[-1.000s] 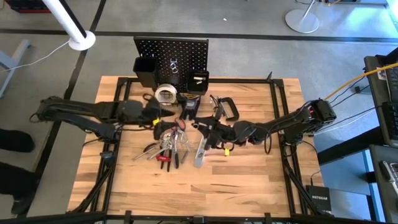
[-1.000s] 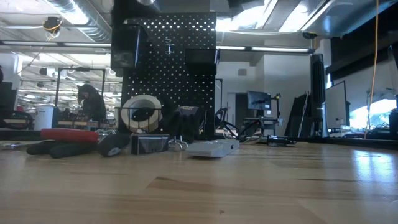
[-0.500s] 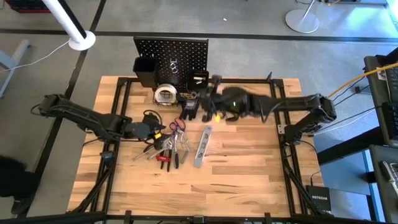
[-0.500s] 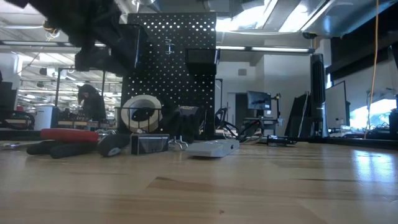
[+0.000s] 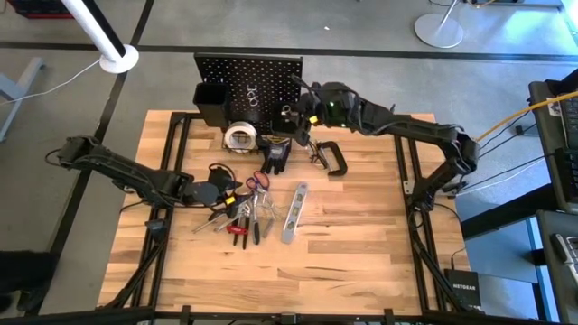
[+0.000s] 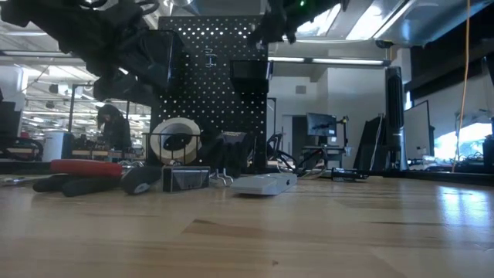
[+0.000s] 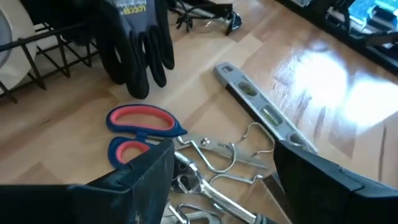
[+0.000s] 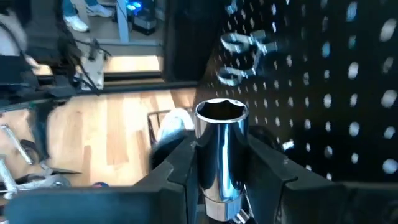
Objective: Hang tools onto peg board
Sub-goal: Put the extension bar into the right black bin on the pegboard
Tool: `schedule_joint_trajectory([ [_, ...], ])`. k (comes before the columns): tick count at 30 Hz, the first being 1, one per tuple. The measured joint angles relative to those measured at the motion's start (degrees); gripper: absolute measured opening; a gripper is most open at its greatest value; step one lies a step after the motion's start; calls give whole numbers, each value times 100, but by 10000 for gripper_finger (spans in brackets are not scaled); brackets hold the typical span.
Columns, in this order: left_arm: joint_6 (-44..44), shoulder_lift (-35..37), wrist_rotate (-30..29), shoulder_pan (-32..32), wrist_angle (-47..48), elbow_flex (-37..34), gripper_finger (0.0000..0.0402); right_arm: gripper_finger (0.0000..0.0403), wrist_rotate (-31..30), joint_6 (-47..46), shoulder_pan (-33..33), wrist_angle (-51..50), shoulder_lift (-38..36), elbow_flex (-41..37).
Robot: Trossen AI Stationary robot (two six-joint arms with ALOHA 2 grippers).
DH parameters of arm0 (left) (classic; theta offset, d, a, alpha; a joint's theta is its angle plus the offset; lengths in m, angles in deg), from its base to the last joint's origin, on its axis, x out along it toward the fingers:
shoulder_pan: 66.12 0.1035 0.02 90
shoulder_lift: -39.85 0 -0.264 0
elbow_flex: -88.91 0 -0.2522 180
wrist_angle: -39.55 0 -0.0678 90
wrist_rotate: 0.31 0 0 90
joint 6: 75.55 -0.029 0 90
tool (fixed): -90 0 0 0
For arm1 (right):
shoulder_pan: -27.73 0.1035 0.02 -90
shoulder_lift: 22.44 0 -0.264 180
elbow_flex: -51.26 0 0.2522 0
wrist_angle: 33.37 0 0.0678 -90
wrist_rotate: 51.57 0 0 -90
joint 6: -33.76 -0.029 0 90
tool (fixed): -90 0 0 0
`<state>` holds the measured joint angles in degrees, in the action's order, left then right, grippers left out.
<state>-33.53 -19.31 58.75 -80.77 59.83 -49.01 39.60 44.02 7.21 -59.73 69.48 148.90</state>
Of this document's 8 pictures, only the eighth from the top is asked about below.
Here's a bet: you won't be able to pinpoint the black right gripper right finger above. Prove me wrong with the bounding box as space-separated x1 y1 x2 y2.
245 134 398 224

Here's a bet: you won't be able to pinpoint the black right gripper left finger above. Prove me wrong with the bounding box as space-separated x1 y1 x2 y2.
4 134 200 224

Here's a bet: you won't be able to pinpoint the silver open-end wrench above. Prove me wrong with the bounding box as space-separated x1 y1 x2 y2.
0 123 34 166

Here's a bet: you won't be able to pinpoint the long chrome socket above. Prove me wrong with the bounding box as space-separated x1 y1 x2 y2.
193 98 250 223

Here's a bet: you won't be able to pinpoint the silver locking pliers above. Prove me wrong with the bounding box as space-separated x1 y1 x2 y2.
0 157 82 200

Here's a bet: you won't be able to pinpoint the black metal pegboard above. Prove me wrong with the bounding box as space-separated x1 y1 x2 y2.
163 0 398 185

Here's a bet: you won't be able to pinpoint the person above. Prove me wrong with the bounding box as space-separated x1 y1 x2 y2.
61 0 113 34

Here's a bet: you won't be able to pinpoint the tall black pegboard bin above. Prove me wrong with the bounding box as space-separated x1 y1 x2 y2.
163 0 225 84

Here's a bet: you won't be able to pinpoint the blue-lit power strip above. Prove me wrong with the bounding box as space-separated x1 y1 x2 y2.
125 0 157 35

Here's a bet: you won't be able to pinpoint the black wire basket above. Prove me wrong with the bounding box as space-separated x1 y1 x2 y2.
146 108 196 147

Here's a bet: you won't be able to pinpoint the silver double ring peg holder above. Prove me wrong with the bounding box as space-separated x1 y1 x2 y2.
216 29 280 87

